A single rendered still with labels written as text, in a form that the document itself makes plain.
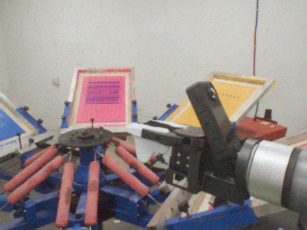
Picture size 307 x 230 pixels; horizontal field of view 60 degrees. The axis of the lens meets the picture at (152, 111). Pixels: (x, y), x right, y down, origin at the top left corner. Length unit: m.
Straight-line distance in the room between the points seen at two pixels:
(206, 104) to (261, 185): 0.12
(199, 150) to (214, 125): 0.04
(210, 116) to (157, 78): 3.08
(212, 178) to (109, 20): 3.45
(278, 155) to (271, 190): 0.04
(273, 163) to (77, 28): 3.85
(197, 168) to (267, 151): 0.09
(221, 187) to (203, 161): 0.04
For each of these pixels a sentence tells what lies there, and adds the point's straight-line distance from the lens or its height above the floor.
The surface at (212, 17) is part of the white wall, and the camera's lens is 3.19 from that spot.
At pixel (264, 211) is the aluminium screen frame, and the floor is 1.30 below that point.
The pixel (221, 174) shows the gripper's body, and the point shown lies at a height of 1.64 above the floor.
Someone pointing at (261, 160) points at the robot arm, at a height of 1.68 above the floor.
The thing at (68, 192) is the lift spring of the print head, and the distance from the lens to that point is 1.34.
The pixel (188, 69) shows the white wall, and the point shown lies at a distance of 3.27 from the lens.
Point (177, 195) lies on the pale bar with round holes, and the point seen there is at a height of 1.16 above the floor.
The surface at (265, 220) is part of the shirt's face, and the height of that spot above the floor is 0.95.
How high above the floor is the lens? 1.82
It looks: 15 degrees down
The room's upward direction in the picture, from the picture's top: straight up
